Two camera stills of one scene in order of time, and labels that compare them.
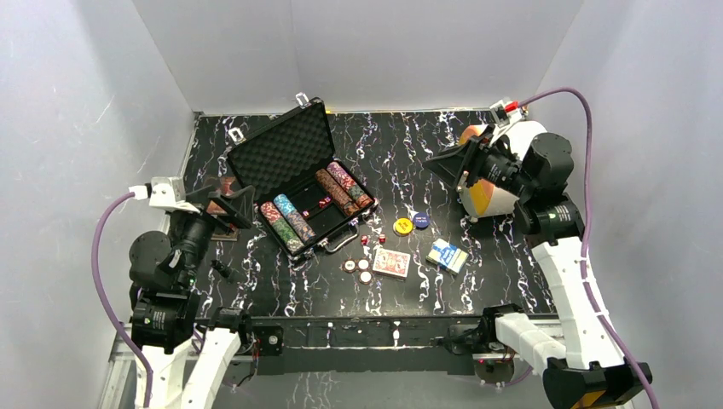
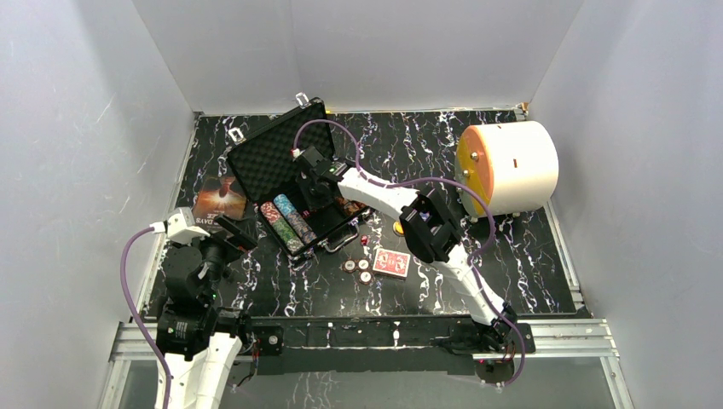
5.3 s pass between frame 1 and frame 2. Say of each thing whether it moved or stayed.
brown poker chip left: stayed
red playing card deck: stayed
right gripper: moved
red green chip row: stayed
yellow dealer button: stayed
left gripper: moved
